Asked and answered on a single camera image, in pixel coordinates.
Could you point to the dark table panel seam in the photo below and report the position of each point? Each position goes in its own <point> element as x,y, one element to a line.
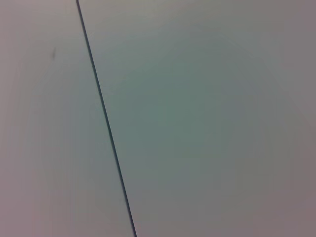
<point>106,119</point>

